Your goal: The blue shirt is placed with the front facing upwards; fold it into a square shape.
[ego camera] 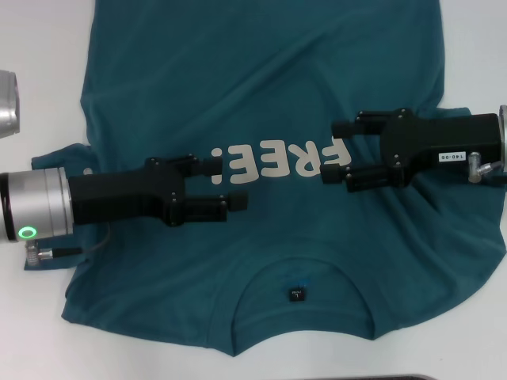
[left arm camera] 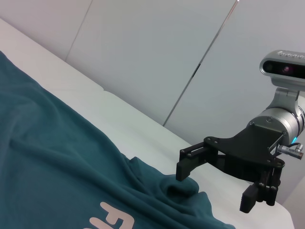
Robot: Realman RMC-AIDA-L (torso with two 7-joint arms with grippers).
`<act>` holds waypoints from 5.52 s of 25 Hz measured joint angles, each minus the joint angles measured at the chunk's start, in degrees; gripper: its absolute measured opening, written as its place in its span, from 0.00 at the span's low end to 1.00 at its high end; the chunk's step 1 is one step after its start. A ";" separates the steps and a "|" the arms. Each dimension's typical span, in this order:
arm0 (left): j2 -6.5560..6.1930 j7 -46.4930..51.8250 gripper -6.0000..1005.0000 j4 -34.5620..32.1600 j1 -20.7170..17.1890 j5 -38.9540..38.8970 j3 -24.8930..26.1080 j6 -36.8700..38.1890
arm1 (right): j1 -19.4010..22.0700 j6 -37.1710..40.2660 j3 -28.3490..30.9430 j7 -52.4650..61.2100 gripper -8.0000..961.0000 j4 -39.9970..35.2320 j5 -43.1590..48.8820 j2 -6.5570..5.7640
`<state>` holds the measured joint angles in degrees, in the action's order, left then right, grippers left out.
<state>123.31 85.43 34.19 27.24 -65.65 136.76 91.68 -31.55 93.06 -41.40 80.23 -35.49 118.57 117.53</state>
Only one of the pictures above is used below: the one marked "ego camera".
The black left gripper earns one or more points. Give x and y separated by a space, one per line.
126 194

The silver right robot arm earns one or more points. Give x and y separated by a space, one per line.
504 134

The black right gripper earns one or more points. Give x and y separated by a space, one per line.
435 138

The teal t-shirt with white print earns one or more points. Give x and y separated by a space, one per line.
237 99

